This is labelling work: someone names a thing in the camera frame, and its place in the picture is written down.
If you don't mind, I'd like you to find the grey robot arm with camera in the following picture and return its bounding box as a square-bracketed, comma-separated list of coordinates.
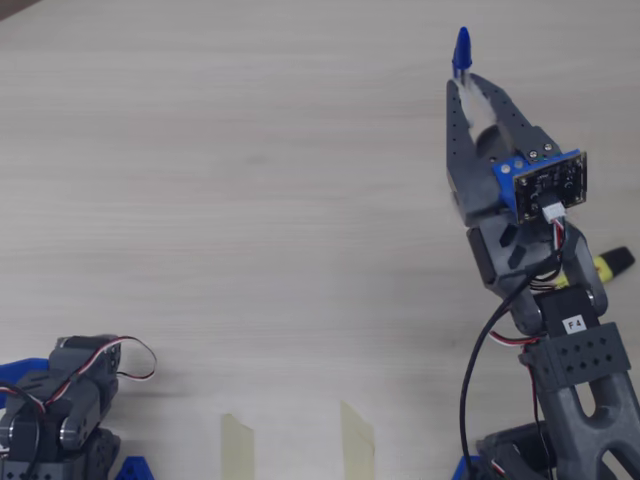
[467, 219, 640, 480]

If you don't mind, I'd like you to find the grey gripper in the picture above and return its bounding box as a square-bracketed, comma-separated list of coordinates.
[48, 333, 123, 401]

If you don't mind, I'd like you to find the beige masking tape strip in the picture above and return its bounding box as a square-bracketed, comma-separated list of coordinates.
[221, 413, 255, 480]
[340, 399, 375, 480]

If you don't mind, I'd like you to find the blue capped clear pen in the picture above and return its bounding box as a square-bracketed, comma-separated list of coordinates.
[451, 25, 475, 94]

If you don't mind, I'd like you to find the red white black servo wire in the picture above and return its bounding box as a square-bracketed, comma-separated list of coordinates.
[116, 336, 158, 382]

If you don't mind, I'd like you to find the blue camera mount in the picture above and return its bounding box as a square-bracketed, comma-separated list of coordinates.
[492, 148, 586, 214]

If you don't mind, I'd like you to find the grey gripper with camera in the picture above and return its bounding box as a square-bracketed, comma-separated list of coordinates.
[446, 72, 559, 227]

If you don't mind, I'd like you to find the yellow highlighter marker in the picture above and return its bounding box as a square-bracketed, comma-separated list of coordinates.
[552, 246, 635, 290]

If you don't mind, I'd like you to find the bare camera circuit board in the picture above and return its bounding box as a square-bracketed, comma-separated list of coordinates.
[512, 153, 589, 225]

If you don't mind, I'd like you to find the blue arm base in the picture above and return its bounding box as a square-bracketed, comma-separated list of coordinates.
[0, 356, 154, 480]
[452, 455, 482, 480]

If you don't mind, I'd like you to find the black camera cable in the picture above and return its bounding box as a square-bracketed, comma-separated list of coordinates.
[458, 219, 569, 480]

